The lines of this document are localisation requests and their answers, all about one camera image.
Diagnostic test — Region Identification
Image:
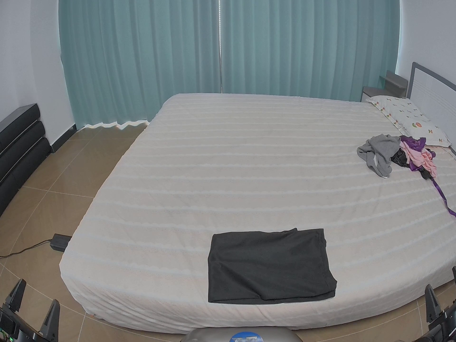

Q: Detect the grey bedside table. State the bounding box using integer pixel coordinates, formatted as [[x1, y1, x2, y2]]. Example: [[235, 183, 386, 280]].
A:
[[362, 71, 409, 102]]

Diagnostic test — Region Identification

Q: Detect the black T-shirt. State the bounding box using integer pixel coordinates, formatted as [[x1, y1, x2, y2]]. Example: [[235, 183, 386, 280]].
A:
[[207, 228, 338, 304]]

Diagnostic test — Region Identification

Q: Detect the bed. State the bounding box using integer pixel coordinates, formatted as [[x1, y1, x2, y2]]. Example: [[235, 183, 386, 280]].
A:
[[59, 62, 456, 334]]

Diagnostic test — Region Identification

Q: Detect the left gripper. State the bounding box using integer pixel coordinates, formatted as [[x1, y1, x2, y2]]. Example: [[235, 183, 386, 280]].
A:
[[0, 279, 61, 342]]

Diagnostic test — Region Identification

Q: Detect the black chest of drawers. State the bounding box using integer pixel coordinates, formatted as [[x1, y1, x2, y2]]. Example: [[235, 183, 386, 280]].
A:
[[0, 104, 50, 217]]

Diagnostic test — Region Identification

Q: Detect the white printed pillow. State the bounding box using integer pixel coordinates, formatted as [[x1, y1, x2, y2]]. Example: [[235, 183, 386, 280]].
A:
[[366, 95, 451, 147]]

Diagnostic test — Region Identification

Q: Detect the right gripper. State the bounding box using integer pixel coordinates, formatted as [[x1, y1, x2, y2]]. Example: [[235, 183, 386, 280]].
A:
[[425, 266, 456, 342]]

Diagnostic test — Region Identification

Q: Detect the black cable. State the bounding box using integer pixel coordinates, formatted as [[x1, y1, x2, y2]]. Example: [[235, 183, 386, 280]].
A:
[[0, 239, 53, 258]]

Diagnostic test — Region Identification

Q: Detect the pile of clothes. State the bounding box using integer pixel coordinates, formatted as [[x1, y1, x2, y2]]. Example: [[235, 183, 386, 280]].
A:
[[391, 136, 456, 218]]

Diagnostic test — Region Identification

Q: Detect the black power adapter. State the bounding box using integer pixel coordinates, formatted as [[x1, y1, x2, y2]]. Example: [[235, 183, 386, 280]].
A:
[[50, 233, 72, 253]]

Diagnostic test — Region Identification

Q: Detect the grey garment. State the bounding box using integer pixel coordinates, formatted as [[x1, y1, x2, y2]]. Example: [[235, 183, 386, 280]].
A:
[[357, 134, 402, 178]]

